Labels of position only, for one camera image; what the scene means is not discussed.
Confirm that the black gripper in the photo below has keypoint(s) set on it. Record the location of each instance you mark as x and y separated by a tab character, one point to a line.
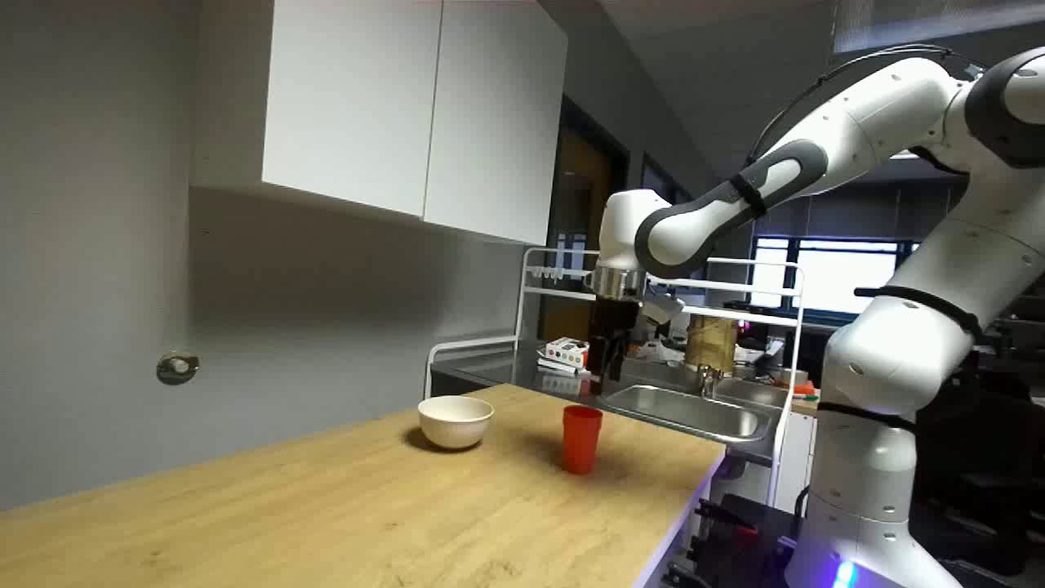
612	322

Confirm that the red plastic cup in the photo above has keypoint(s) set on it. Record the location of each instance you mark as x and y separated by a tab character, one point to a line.
580	440

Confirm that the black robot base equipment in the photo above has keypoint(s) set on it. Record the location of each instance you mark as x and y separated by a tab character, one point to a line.
740	539

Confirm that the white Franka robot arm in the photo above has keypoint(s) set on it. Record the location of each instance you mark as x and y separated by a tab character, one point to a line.
893	360

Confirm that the white ceramic bowl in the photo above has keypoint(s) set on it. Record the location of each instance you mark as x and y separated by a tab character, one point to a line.
454	420

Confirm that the red and white box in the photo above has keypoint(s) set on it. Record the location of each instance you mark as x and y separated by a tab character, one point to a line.
567	353

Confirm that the stainless steel sink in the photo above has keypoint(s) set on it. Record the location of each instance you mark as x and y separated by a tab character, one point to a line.
688	412

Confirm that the metal faucet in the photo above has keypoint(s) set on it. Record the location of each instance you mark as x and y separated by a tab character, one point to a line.
711	379

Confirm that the brown jar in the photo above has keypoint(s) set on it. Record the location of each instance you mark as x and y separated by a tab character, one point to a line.
713	342

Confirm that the small orange object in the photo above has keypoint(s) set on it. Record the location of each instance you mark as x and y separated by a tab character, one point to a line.
801	384

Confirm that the white cabinet door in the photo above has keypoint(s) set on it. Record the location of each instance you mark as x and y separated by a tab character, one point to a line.
494	117
349	101

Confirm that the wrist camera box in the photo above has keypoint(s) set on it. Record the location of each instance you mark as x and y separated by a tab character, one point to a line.
661	310

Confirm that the round grey wall fixture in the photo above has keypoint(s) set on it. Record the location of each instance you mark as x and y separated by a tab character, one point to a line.
177	365

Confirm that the white wall cabinet body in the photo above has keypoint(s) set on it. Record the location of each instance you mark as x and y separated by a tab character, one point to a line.
229	98

